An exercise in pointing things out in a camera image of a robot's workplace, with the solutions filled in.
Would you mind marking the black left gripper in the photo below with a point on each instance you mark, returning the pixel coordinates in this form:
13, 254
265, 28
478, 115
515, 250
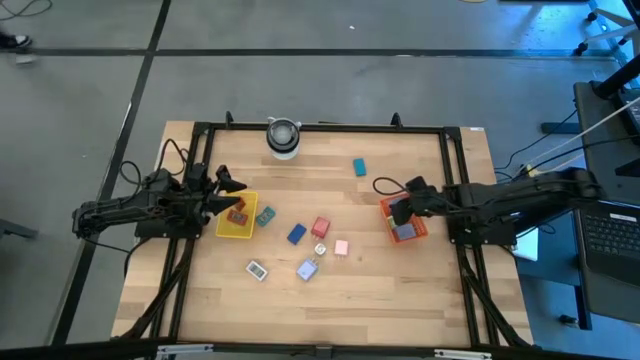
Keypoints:
202, 197

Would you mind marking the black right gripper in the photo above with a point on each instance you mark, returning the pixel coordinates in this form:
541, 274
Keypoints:
430, 202

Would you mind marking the green white cube charger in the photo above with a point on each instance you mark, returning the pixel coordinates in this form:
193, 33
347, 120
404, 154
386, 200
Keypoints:
391, 223

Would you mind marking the lavender multiport charger block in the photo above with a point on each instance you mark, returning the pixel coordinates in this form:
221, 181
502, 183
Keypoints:
406, 231
306, 270

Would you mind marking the teal digital clock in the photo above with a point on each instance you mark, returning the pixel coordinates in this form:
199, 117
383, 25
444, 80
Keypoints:
265, 216

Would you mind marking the teal box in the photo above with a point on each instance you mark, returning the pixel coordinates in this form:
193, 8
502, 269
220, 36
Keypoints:
359, 167

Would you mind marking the pale pink charger block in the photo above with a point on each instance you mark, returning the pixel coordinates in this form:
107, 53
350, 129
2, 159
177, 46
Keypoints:
341, 247

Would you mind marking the blue box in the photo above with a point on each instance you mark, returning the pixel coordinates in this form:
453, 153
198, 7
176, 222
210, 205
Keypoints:
296, 233

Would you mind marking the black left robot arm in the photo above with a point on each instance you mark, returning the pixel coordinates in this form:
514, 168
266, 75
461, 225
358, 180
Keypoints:
125, 207

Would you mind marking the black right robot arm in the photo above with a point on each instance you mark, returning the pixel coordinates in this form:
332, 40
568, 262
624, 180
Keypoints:
525, 195

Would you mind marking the orange plastic basket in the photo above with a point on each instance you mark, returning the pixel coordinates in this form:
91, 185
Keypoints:
420, 235

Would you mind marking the yellow plastic basket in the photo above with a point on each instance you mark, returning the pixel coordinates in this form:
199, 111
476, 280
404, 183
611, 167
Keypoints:
222, 230

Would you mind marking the white box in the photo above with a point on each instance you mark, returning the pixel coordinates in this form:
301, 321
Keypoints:
527, 245

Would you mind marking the yellow power plug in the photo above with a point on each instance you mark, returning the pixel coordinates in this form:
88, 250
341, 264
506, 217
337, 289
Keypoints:
531, 173

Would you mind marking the grey furniture leg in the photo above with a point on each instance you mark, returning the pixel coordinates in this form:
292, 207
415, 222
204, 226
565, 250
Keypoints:
17, 230

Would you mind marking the black laptop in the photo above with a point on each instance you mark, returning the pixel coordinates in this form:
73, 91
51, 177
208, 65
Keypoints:
610, 235

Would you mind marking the dark grey side desk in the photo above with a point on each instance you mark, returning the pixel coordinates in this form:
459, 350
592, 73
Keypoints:
605, 145

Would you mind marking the black gantry beam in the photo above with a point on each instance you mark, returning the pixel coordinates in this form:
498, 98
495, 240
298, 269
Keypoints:
75, 350

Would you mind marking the black electronic device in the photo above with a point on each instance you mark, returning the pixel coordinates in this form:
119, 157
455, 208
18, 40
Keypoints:
631, 112

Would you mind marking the person's black shoe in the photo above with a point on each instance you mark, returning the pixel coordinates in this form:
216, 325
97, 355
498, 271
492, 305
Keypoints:
15, 41

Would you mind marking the white chair base casters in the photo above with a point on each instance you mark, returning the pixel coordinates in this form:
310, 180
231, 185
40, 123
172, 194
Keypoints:
612, 37

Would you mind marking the black aluminium table frame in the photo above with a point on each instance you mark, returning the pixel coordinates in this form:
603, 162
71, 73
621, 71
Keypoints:
350, 128

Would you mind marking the silver metal bracket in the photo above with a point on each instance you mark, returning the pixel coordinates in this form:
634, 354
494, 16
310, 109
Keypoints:
185, 350
462, 354

